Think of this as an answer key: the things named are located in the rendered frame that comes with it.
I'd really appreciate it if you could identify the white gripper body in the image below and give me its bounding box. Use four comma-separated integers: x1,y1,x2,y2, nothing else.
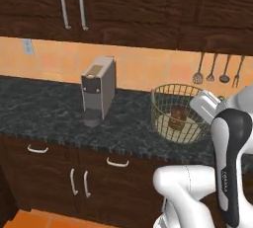
190,89,222,125

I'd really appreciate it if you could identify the hanging metal spatula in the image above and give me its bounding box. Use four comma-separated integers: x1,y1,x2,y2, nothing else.
192,51,207,85

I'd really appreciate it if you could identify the hanging slotted spoon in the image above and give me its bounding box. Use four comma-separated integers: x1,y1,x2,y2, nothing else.
206,52,219,83

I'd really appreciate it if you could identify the brown round jar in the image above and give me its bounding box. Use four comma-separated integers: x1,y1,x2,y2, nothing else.
168,105,190,131

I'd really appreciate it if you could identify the hanging metal ladle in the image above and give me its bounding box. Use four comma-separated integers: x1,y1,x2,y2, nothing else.
218,53,232,84

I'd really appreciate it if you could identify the hanging metal fork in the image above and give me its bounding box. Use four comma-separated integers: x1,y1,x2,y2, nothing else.
231,54,247,89

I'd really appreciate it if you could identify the dark wood drawer front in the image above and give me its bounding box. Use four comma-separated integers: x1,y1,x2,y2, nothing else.
77,147,166,190
2,135,79,175

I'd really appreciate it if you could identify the grey coffee machine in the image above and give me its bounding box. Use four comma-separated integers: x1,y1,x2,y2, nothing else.
80,55,118,128

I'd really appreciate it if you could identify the dark wood base cupboard door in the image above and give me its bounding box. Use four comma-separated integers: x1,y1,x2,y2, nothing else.
9,159,81,217
78,169,166,228

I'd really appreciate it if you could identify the wire basket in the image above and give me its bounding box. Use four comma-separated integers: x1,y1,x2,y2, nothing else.
150,83,212,145

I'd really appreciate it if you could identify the silver drawer handle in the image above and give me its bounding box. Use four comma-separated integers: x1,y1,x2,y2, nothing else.
106,156,130,169
27,144,49,155

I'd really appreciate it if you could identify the short silver cupboard handle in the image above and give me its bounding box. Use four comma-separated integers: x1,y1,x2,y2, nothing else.
82,170,92,199
69,168,80,196

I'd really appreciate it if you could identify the long silver cupboard handle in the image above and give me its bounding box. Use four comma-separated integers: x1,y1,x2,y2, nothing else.
58,0,72,31
77,0,90,32

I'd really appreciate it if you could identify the grey wall socket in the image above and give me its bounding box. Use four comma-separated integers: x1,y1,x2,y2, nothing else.
22,38,36,56

